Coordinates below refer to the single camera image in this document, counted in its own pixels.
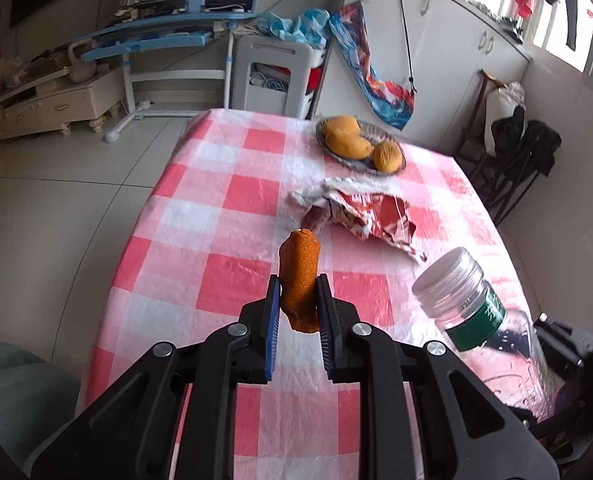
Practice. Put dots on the blue study desk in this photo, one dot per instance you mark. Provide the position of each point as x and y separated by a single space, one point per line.
166 35

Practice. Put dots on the dark red snack stick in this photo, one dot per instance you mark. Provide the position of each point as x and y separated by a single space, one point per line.
314 220

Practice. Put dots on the woven fruit basket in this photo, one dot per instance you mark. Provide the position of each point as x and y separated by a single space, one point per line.
359 162

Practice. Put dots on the red snack wrapper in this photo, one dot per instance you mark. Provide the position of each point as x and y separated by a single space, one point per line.
371 210

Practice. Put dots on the clear plastic bottle green label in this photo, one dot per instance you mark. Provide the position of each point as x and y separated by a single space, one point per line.
476 320

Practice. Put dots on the black jacket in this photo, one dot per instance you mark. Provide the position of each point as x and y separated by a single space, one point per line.
531 142

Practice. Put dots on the pink kettlebell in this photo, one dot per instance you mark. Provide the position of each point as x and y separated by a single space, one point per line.
81 65

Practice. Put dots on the white plastic stool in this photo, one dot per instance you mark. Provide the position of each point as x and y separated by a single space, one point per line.
271 52

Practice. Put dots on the white sack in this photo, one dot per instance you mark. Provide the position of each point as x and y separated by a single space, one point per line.
501 105

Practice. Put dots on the orange peel piece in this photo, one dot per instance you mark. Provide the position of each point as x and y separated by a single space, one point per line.
299 270

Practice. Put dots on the light blue plastic bag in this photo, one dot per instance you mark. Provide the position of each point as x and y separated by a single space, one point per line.
301 25

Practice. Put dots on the cream television cabinet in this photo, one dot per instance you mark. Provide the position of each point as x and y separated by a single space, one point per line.
56 105

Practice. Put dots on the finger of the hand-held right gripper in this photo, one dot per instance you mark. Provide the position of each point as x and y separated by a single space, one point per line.
541 427
564 337

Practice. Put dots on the dark wooden chair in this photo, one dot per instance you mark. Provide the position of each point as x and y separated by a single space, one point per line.
476 135

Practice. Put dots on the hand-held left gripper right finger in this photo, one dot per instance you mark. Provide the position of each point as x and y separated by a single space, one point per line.
326 330

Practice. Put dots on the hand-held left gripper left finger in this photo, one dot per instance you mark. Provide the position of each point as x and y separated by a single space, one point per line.
272 330

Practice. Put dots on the pale grey chair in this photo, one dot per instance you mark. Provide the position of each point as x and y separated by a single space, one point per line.
16 400

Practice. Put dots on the red container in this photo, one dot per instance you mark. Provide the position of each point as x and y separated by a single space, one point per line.
315 80

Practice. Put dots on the window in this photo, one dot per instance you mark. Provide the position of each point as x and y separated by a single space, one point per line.
576 45

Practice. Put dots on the red checked tablecloth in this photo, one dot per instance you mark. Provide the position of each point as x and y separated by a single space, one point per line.
236 240

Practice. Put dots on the light blue desk box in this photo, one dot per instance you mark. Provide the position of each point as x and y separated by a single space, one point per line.
196 2

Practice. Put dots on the white cabinet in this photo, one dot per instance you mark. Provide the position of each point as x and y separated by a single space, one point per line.
451 55

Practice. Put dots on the black folding frame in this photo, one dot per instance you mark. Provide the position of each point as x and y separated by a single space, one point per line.
511 190

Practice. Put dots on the colourful printed bag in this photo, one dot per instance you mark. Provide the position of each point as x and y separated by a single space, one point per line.
371 75

